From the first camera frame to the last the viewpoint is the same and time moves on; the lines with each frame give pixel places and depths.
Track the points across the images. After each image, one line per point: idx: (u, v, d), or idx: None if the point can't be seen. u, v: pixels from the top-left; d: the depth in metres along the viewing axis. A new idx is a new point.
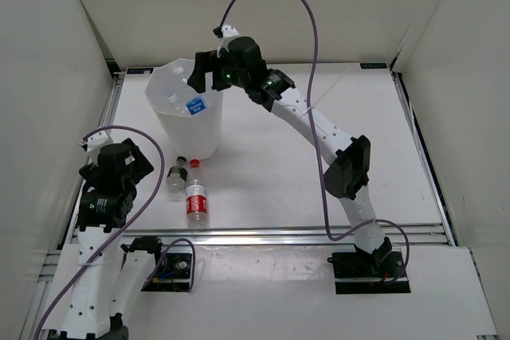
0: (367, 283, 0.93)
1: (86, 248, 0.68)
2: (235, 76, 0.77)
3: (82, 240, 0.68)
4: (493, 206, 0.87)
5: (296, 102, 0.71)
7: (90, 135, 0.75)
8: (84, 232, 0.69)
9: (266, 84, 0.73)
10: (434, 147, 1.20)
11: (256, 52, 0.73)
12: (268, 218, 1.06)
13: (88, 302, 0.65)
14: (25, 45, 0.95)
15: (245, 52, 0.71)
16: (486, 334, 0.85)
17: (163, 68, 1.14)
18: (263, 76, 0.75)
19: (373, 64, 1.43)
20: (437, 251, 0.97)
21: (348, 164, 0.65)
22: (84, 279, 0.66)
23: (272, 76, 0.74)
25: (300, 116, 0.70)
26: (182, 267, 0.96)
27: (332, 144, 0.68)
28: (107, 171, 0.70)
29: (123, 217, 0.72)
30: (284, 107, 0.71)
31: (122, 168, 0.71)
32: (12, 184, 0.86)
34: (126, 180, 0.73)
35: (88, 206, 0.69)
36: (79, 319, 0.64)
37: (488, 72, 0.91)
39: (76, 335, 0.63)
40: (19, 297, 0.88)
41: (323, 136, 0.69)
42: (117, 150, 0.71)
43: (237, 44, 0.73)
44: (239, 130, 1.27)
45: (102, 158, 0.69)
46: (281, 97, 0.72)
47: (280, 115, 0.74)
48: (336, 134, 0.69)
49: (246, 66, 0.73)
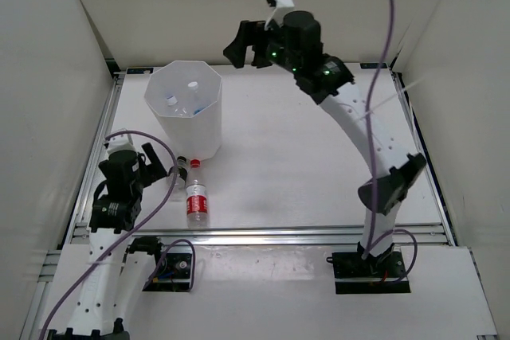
0: (367, 283, 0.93)
1: (96, 248, 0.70)
2: (284, 58, 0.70)
3: (94, 240, 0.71)
4: (493, 206, 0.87)
5: (354, 102, 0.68)
7: (112, 135, 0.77)
8: (96, 232, 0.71)
9: (322, 72, 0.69)
10: (435, 147, 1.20)
11: (315, 33, 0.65)
12: (268, 218, 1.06)
13: (95, 299, 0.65)
14: (25, 45, 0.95)
15: (304, 32, 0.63)
16: (486, 335, 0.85)
17: (163, 69, 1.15)
18: (317, 63, 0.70)
19: (373, 64, 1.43)
20: (437, 251, 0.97)
21: (400, 185, 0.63)
22: (92, 277, 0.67)
23: (330, 64, 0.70)
25: (356, 121, 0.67)
26: (182, 267, 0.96)
27: (387, 158, 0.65)
28: (117, 179, 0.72)
29: (133, 221, 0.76)
30: (341, 105, 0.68)
31: (131, 176, 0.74)
32: (12, 184, 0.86)
34: (134, 185, 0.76)
35: (100, 209, 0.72)
36: (86, 316, 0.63)
37: (489, 72, 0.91)
39: (81, 332, 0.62)
40: (19, 297, 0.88)
41: (378, 148, 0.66)
42: (126, 159, 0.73)
43: (295, 21, 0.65)
44: (239, 130, 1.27)
45: (111, 168, 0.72)
46: (339, 93, 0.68)
47: (331, 111, 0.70)
48: (393, 149, 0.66)
49: (302, 46, 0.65)
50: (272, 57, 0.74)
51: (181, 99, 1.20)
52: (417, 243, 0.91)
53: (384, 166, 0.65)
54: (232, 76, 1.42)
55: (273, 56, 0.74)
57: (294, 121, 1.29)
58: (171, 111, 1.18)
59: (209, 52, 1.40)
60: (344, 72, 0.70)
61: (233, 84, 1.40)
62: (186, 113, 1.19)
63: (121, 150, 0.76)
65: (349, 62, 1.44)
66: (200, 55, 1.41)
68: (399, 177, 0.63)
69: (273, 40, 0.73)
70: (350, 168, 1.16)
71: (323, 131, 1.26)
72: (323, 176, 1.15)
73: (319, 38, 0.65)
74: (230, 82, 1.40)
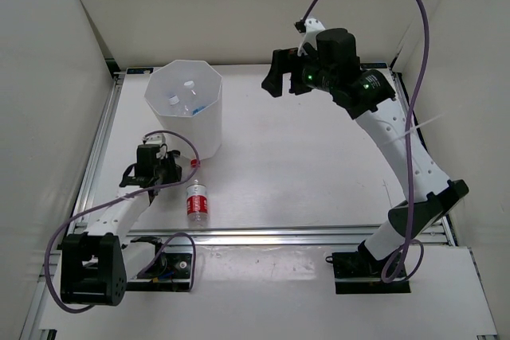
0: (367, 283, 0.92)
1: (123, 191, 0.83)
2: (323, 76, 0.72)
3: (121, 189, 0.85)
4: (493, 206, 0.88)
5: (393, 120, 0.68)
7: (151, 135, 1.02)
8: (124, 185, 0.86)
9: (362, 87, 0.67)
10: (435, 147, 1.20)
11: (350, 45, 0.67)
12: (268, 219, 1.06)
13: (113, 216, 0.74)
14: (25, 45, 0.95)
15: (336, 44, 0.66)
16: (486, 334, 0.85)
17: (164, 68, 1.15)
18: (356, 77, 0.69)
19: (374, 64, 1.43)
20: (437, 251, 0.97)
21: (436, 211, 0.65)
22: (116, 205, 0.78)
23: (370, 78, 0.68)
25: (398, 144, 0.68)
26: (182, 267, 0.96)
27: (425, 183, 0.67)
28: (144, 159, 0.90)
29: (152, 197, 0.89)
30: (379, 122, 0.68)
31: (154, 160, 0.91)
32: (11, 184, 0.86)
34: (156, 170, 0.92)
35: (130, 178, 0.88)
36: (103, 226, 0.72)
37: (489, 72, 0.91)
39: (96, 234, 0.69)
40: (18, 298, 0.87)
41: (417, 171, 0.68)
42: (153, 146, 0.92)
43: (329, 37, 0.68)
44: (239, 130, 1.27)
45: (141, 149, 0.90)
46: (378, 110, 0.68)
47: (366, 127, 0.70)
48: (431, 174, 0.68)
49: (337, 57, 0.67)
50: (307, 80, 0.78)
51: (182, 98, 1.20)
52: (422, 247, 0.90)
53: (421, 190, 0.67)
54: (231, 75, 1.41)
55: (309, 79, 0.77)
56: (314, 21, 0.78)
57: (294, 121, 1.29)
58: (173, 111, 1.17)
59: (209, 52, 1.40)
60: (384, 87, 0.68)
61: (234, 84, 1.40)
62: (186, 113, 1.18)
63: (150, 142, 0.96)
65: None
66: (200, 55, 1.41)
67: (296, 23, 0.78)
68: (437, 204, 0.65)
69: (309, 64, 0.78)
70: (351, 167, 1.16)
71: (323, 131, 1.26)
72: (323, 176, 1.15)
73: (355, 49, 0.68)
74: (230, 82, 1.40)
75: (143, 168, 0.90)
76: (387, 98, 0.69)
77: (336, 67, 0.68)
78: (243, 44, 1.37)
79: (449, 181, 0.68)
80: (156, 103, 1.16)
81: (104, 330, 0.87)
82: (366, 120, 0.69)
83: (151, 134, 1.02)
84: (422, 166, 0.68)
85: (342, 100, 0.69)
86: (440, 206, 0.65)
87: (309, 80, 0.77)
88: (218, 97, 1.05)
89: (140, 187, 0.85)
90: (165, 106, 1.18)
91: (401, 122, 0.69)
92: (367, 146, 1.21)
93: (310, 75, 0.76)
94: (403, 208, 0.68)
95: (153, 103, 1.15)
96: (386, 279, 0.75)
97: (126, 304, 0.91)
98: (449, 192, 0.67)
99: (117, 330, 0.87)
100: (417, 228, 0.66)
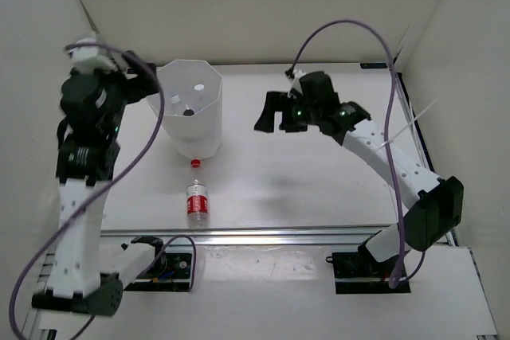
0: (367, 283, 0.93)
1: (68, 202, 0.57)
2: (311, 111, 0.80)
3: (62, 195, 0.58)
4: (493, 207, 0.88)
5: (372, 134, 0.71)
7: (78, 44, 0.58)
8: (64, 185, 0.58)
9: (341, 115, 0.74)
10: (435, 147, 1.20)
11: (328, 83, 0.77)
12: (268, 219, 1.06)
13: (74, 260, 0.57)
14: (25, 45, 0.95)
15: (315, 83, 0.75)
16: (486, 334, 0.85)
17: (162, 70, 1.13)
18: (335, 108, 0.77)
19: (374, 63, 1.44)
20: (437, 251, 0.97)
21: (433, 208, 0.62)
22: (68, 237, 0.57)
23: (347, 107, 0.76)
25: (378, 152, 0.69)
26: (182, 267, 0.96)
27: (415, 182, 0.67)
28: (77, 119, 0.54)
29: (110, 169, 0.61)
30: (358, 138, 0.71)
31: (95, 113, 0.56)
32: (10, 185, 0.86)
34: (104, 125, 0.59)
35: (68, 158, 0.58)
36: (65, 278, 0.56)
37: (489, 71, 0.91)
39: (62, 294, 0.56)
40: (18, 298, 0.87)
41: (404, 173, 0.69)
42: (84, 90, 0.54)
43: (308, 77, 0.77)
44: (240, 129, 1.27)
45: (66, 105, 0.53)
46: (355, 129, 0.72)
47: (352, 147, 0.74)
48: (419, 174, 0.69)
49: (316, 94, 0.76)
50: (296, 117, 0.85)
51: (182, 98, 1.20)
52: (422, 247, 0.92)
53: (413, 190, 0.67)
54: (232, 75, 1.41)
55: (298, 115, 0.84)
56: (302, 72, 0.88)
57: None
58: (174, 108, 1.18)
59: (209, 52, 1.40)
60: (359, 112, 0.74)
61: (234, 84, 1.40)
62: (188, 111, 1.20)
63: (80, 77, 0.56)
65: (349, 62, 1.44)
66: (200, 55, 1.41)
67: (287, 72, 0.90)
68: (429, 201, 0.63)
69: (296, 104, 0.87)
70: (351, 167, 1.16)
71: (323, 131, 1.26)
72: (323, 175, 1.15)
73: (331, 87, 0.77)
74: (230, 82, 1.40)
75: (81, 128, 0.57)
76: (363, 119, 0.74)
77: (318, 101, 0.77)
78: (244, 44, 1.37)
79: (439, 179, 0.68)
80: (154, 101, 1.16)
81: (104, 330, 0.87)
82: (347, 138, 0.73)
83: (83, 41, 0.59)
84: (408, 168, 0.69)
85: (327, 129, 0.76)
86: (435, 202, 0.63)
87: (299, 117, 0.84)
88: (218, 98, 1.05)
89: (86, 185, 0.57)
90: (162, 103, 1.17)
91: (378, 130, 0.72)
92: None
93: (299, 111, 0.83)
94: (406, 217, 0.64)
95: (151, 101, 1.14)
96: (393, 287, 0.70)
97: (126, 303, 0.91)
98: (441, 188, 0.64)
99: (117, 330, 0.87)
100: (421, 233, 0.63)
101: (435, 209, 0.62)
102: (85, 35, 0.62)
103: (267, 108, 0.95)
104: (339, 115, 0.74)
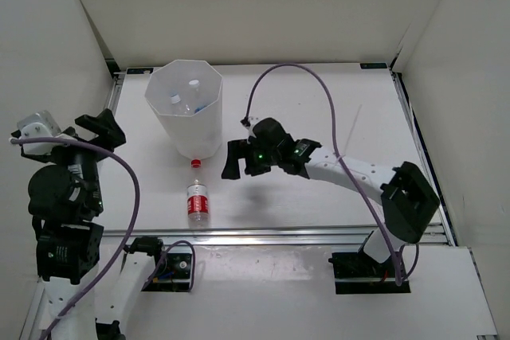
0: (367, 283, 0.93)
1: (56, 298, 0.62)
2: (268, 154, 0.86)
3: (49, 291, 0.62)
4: (493, 207, 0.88)
5: (326, 157, 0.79)
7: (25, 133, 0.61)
8: (49, 280, 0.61)
9: (297, 153, 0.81)
10: (435, 147, 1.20)
11: (280, 127, 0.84)
12: (268, 219, 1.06)
13: None
14: (25, 46, 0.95)
15: (268, 131, 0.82)
16: (486, 334, 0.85)
17: (163, 69, 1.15)
18: (292, 148, 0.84)
19: (374, 63, 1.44)
20: (437, 252, 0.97)
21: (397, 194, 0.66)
22: (59, 328, 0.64)
23: (300, 145, 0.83)
25: (334, 170, 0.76)
26: (182, 267, 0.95)
27: (375, 180, 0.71)
28: (52, 216, 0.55)
29: (92, 256, 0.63)
30: (317, 165, 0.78)
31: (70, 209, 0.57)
32: (10, 185, 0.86)
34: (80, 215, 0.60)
35: (47, 255, 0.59)
36: None
37: (489, 72, 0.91)
39: None
40: (18, 298, 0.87)
41: (363, 177, 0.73)
42: (54, 191, 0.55)
43: (261, 126, 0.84)
44: (240, 129, 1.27)
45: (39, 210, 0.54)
46: (311, 159, 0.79)
47: (316, 173, 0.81)
48: (375, 172, 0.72)
49: (272, 140, 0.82)
50: (260, 159, 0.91)
51: (182, 98, 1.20)
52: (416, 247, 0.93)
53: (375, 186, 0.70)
54: (232, 75, 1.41)
55: (261, 157, 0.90)
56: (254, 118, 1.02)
57: (294, 120, 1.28)
58: (174, 109, 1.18)
59: (209, 52, 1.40)
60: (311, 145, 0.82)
61: (234, 84, 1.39)
62: (188, 112, 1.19)
63: (49, 174, 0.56)
65: (349, 63, 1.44)
66: (200, 55, 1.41)
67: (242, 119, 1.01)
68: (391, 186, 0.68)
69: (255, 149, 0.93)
70: None
71: (323, 131, 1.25)
72: None
73: (283, 129, 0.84)
74: (230, 82, 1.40)
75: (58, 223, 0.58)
76: (315, 149, 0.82)
77: (274, 148, 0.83)
78: (244, 44, 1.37)
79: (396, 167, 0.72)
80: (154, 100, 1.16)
81: None
82: (307, 170, 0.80)
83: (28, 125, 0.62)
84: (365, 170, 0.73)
85: (290, 168, 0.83)
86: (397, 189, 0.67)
87: (260, 158, 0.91)
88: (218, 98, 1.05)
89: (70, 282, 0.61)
90: (162, 103, 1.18)
91: (327, 152, 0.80)
92: (367, 146, 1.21)
93: (260, 154, 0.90)
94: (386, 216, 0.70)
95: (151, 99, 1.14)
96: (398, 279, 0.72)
97: None
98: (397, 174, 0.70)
99: None
100: (405, 222, 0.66)
101: (401, 193, 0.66)
102: (32, 118, 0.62)
103: (230, 157, 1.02)
104: (295, 155, 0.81)
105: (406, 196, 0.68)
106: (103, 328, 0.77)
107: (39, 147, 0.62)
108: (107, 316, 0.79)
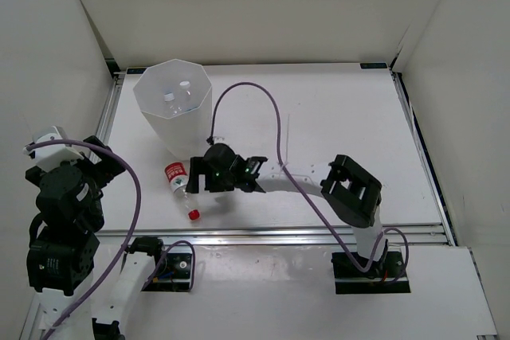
0: (367, 283, 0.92)
1: (49, 309, 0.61)
2: (224, 177, 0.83)
3: (43, 301, 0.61)
4: (493, 207, 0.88)
5: (272, 168, 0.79)
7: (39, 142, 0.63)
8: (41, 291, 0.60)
9: (247, 171, 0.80)
10: (435, 147, 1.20)
11: (230, 153, 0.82)
12: (268, 218, 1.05)
13: None
14: (24, 45, 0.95)
15: (218, 157, 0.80)
16: (486, 334, 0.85)
17: (158, 67, 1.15)
18: (243, 167, 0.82)
19: (374, 63, 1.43)
20: (437, 251, 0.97)
21: (330, 187, 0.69)
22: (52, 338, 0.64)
23: (251, 164, 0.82)
25: (280, 177, 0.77)
26: (182, 267, 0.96)
27: (317, 174, 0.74)
28: (56, 213, 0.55)
29: (84, 268, 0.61)
30: (265, 177, 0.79)
31: (75, 209, 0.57)
32: (9, 185, 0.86)
34: (80, 220, 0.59)
35: (38, 267, 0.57)
36: None
37: (489, 71, 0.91)
39: None
40: (21, 296, 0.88)
41: (305, 177, 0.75)
42: (64, 186, 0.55)
43: (209, 153, 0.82)
44: (239, 130, 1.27)
45: (46, 204, 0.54)
46: (260, 174, 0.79)
47: (268, 185, 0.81)
48: (315, 170, 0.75)
49: (221, 165, 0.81)
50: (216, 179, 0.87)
51: (177, 97, 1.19)
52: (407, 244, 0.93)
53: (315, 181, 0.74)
54: (232, 75, 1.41)
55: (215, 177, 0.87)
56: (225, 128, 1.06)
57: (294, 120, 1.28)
58: (166, 107, 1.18)
59: (209, 52, 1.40)
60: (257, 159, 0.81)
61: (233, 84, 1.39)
62: (178, 112, 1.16)
63: (60, 173, 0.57)
65: (349, 62, 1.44)
66: (200, 55, 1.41)
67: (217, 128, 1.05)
68: (331, 183, 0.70)
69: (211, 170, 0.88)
70: None
71: (323, 131, 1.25)
72: None
73: (233, 153, 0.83)
74: (230, 82, 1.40)
75: (60, 225, 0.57)
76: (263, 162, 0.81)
77: (226, 171, 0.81)
78: (243, 44, 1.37)
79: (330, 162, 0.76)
80: (147, 97, 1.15)
81: None
82: (261, 184, 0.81)
83: (41, 134, 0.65)
84: (307, 171, 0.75)
85: (245, 186, 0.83)
86: (331, 182, 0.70)
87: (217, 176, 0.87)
88: (207, 95, 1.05)
89: (63, 293, 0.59)
90: (156, 100, 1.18)
91: (272, 162, 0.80)
92: (367, 146, 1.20)
93: (217, 173, 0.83)
94: (343, 214, 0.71)
95: (144, 95, 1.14)
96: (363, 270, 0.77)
97: None
98: (334, 168, 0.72)
99: None
100: (351, 209, 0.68)
101: (339, 187, 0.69)
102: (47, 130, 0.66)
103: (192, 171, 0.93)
104: (246, 174, 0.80)
105: (343, 188, 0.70)
106: (102, 327, 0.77)
107: (50, 154, 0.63)
108: (108, 315, 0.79)
